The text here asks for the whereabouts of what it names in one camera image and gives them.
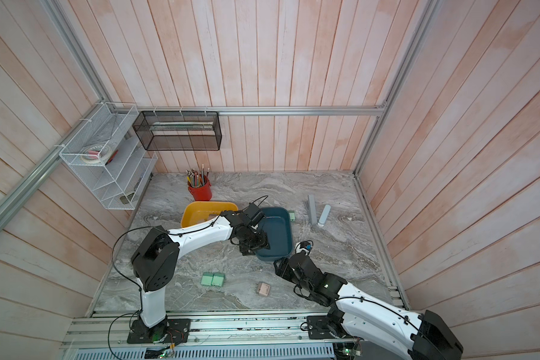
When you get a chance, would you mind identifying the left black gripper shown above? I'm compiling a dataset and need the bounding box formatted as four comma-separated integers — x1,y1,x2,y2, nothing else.
237,225,272,255

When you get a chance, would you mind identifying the teal plastic storage box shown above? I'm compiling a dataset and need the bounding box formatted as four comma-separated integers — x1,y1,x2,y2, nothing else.
256,207,293,262

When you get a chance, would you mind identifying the yellow plastic storage box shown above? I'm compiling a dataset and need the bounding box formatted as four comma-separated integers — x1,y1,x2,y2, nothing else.
181,201,239,228

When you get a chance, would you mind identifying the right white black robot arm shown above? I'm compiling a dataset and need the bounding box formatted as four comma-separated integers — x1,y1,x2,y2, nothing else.
274,253,464,359

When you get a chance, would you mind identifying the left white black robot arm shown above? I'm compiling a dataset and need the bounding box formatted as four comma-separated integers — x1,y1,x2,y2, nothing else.
127,202,270,344

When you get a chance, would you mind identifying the red pencil holder cup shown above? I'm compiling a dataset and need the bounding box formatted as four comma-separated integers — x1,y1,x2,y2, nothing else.
187,165,212,201

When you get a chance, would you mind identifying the grey rectangular bar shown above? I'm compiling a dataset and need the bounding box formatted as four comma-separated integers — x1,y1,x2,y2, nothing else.
307,194,317,225

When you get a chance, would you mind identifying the light blue cylinder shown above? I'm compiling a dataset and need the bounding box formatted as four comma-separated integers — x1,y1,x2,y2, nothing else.
317,205,332,227

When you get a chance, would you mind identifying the tape roll on shelf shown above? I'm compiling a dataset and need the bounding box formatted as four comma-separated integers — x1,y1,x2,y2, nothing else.
79,144,111,165

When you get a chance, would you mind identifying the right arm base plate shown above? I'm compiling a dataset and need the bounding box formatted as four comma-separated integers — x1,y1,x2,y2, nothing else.
306,315,348,340

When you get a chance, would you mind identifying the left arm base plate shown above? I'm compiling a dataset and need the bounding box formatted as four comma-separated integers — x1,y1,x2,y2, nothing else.
127,318,191,345

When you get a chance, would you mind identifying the black mesh wall basket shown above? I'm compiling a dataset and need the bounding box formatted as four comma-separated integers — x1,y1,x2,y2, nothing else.
133,110,223,152

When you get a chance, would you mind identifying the white wire wall shelf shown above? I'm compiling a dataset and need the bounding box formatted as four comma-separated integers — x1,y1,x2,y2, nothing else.
59,103,158,211

